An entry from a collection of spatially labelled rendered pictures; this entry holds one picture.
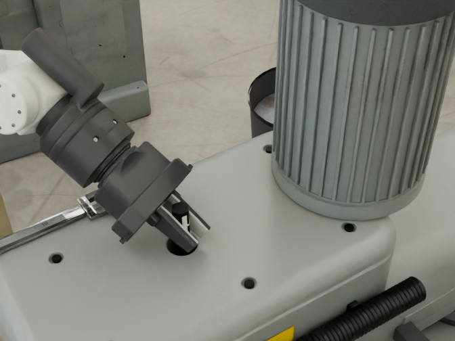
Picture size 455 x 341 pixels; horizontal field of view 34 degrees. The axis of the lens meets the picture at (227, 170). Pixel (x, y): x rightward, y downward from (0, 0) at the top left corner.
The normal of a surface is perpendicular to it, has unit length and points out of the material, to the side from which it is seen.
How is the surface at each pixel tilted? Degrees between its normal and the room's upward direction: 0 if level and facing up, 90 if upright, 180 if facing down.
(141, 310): 0
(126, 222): 52
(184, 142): 0
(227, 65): 0
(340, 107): 90
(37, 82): 36
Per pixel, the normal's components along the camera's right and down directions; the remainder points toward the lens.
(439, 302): 0.53, 0.58
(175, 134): 0.00, -0.73
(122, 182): 0.43, -0.46
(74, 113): 0.27, -0.29
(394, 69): 0.12, 0.68
